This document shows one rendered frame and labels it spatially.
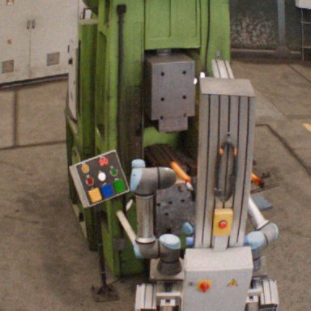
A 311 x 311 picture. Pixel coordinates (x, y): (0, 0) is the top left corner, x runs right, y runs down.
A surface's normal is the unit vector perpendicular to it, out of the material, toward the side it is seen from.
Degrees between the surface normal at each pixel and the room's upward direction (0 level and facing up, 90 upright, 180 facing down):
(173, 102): 90
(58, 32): 90
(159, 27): 90
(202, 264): 0
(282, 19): 90
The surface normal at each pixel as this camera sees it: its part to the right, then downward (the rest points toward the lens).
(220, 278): -0.04, 0.43
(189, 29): 0.30, 0.41
